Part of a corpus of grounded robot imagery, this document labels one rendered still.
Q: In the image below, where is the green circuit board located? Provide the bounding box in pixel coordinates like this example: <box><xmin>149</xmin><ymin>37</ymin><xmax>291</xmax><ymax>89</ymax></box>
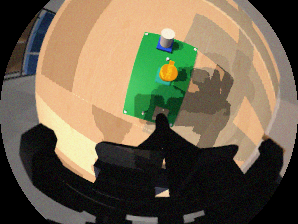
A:
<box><xmin>122</xmin><ymin>28</ymin><xmax>198</xmax><ymax>129</ymax></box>

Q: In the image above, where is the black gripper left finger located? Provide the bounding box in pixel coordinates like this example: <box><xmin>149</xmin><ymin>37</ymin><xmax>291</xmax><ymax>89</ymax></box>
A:
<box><xmin>94</xmin><ymin>125</ymin><xmax>166</xmax><ymax>189</ymax></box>

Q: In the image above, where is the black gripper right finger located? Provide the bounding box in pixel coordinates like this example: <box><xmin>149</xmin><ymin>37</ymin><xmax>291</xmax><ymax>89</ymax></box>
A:
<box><xmin>162</xmin><ymin>125</ymin><xmax>239</xmax><ymax>197</ymax></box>

